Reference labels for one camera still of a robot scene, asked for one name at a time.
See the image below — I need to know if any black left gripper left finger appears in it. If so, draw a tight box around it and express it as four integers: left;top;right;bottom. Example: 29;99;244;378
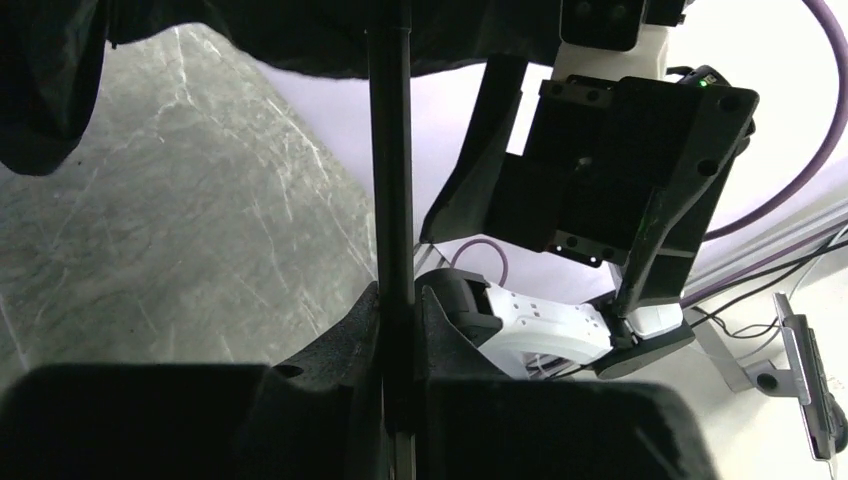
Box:
1;285;381;479

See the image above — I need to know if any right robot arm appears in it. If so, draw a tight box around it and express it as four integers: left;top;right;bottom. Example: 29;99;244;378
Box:
420;55;760;379

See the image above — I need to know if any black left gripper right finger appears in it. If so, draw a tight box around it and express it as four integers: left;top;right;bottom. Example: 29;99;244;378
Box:
414;288;717;479

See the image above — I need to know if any phone on metal stand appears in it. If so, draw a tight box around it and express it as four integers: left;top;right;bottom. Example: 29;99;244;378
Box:
695;292;847;468

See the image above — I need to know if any aluminium frame rail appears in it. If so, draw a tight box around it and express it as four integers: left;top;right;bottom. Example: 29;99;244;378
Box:
680;197;847;309

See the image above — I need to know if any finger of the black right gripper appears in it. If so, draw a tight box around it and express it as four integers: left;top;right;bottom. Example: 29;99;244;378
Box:
612;89;759;318
420;55;528;244

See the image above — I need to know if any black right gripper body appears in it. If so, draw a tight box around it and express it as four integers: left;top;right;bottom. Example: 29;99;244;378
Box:
486;76;760;266

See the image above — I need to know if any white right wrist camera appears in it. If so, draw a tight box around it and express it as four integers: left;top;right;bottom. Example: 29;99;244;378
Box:
551;0;688;81

